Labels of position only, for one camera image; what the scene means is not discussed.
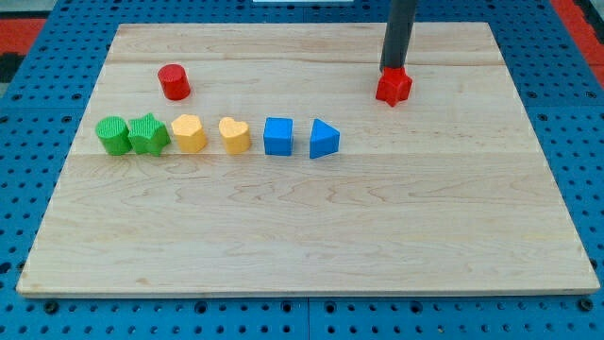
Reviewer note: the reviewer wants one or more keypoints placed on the blue triangle block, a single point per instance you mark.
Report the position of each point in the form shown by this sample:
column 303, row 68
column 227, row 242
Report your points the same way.
column 324, row 139

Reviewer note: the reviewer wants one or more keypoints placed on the blue cube block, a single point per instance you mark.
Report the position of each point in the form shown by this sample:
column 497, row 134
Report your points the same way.
column 278, row 136

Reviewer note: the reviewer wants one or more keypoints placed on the yellow heart block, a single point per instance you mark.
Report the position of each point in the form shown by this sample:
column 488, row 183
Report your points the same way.
column 235, row 135

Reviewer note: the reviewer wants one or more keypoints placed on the yellow hexagon block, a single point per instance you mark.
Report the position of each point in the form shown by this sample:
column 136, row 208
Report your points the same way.
column 189, row 132

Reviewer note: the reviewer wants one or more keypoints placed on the red star block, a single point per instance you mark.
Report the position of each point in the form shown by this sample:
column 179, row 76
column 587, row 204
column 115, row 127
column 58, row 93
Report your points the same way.
column 393, row 86

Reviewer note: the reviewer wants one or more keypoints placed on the light wooden board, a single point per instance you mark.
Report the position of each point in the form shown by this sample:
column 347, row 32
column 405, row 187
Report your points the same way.
column 446, row 194

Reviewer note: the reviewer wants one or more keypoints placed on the red cylinder block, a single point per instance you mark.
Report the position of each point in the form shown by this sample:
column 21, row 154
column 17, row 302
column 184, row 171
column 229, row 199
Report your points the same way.
column 174, row 82

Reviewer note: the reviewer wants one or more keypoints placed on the green star block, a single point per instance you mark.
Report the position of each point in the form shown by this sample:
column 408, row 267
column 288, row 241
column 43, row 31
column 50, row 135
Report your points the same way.
column 148, row 135

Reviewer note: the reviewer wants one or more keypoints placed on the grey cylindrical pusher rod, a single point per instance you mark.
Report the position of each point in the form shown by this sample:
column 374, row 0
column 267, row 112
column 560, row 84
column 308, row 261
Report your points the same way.
column 398, row 34

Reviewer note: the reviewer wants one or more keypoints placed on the green cylinder block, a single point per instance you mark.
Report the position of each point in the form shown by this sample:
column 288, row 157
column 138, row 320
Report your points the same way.
column 112, row 132

